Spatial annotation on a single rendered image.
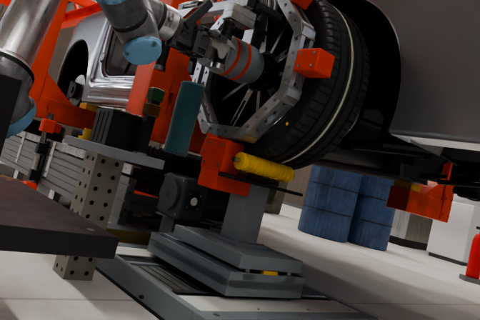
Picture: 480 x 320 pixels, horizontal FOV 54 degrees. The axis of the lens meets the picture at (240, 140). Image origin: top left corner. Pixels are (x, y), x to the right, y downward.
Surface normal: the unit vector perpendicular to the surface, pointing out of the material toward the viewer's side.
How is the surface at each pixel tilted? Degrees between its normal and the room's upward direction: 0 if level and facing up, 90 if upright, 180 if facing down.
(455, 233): 90
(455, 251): 90
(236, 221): 90
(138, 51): 141
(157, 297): 90
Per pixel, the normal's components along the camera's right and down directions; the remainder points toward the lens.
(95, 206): 0.64, 0.11
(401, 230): -0.72, -0.24
